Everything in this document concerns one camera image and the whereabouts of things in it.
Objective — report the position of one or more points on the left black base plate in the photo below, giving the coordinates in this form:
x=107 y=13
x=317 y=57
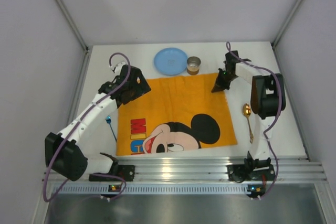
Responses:
x=126 y=172

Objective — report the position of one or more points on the aluminium frame post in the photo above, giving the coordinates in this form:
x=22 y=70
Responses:
x=65 y=12
x=286 y=23

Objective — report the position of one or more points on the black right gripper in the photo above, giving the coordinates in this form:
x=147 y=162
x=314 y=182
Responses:
x=224 y=77

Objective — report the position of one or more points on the slotted grey cable duct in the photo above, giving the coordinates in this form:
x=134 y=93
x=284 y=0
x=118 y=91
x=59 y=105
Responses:
x=167 y=189

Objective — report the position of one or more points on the orange cartoon mouse cloth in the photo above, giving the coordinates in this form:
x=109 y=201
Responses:
x=178 y=114

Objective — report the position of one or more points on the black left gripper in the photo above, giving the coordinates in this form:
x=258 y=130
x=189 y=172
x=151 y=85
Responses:
x=133 y=82

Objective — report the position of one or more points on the blue metal fork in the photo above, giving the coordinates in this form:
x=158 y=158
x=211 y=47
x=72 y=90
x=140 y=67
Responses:
x=109 y=122

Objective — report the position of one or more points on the left aluminium frame post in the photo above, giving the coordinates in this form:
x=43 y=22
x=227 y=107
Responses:
x=65 y=12

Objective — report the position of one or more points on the blue plastic plate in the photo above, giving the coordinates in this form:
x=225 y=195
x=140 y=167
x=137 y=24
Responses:
x=170 y=61

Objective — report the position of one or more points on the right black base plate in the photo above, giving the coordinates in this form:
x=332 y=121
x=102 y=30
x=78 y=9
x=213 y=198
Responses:
x=241 y=173

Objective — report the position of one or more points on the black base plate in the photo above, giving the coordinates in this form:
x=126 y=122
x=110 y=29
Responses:
x=241 y=173
x=126 y=172

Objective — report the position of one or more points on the right aluminium frame post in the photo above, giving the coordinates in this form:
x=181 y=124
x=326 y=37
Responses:
x=286 y=23

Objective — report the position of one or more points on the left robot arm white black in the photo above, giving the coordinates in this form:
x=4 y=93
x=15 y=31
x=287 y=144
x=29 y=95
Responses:
x=64 y=150

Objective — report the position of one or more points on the gold ornate spoon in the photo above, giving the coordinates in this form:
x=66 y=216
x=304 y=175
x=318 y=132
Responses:
x=247 y=112

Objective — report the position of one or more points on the small metal cup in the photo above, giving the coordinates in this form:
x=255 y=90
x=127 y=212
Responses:
x=193 y=65

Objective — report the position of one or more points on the aluminium mounting rail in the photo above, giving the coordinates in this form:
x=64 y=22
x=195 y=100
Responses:
x=214 y=169

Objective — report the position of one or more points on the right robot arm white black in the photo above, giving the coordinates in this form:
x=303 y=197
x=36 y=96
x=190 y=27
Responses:
x=267 y=101

